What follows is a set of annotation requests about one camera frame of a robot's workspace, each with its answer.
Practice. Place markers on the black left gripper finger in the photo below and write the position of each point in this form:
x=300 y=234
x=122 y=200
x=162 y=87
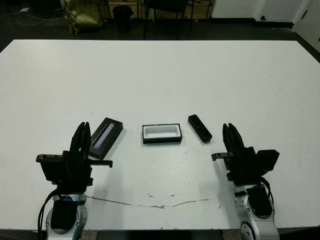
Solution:
x=87 y=140
x=78 y=140

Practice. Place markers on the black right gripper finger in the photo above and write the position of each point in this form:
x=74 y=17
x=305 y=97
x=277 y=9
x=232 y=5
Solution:
x=238 y=142
x=228 y=140

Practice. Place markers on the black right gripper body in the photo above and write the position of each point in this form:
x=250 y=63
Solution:
x=243 y=167

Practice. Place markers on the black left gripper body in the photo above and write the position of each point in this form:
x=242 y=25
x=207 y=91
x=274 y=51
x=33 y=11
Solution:
x=75 y=172

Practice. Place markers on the black box lid with window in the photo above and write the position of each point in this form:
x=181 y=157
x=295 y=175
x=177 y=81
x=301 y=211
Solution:
x=100 y=147

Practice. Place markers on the slim black camera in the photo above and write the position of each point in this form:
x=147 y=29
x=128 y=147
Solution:
x=200 y=128

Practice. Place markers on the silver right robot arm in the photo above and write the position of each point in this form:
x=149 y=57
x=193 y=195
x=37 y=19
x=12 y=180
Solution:
x=240 y=200

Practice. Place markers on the black box with white insert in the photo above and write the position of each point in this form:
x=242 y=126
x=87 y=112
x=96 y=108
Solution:
x=162 y=140

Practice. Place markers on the large crinkled plastic bag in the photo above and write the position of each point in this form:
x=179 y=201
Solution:
x=83 y=15

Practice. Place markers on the black trash bin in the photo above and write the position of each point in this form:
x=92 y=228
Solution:
x=122 y=18

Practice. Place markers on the black round door stopper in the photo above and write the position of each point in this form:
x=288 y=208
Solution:
x=263 y=17

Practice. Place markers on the white paper sheet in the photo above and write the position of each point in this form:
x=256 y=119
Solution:
x=24 y=9

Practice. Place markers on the black chair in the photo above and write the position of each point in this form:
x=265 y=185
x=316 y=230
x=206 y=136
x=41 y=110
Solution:
x=165 y=6

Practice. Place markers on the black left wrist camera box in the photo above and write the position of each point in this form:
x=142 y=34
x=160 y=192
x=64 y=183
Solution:
x=52 y=172

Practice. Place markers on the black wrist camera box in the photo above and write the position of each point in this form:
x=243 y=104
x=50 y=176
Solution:
x=52 y=172
x=268 y=160

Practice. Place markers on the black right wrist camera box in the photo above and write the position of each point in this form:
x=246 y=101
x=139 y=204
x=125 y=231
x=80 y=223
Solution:
x=268 y=160

